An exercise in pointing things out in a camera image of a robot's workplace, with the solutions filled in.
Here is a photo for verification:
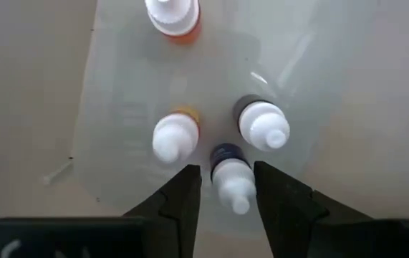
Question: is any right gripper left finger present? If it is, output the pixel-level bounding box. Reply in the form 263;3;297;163
122;163;202;258

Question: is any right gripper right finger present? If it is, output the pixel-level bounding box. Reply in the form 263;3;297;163
253;160;372;258

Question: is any blue food colouring bottle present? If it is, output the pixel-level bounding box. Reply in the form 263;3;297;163
209;142;258;216

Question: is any yellow food colouring bottle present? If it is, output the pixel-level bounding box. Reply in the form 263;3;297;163
151;105;201;165

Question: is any dark brown food colouring bottle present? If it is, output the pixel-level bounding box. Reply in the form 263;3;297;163
231;93;292;153

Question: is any orange food colouring bottle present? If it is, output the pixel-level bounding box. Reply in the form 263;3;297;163
143;0;202;46

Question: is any white plastic storage bin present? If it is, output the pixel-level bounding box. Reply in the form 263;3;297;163
70;0;334;237

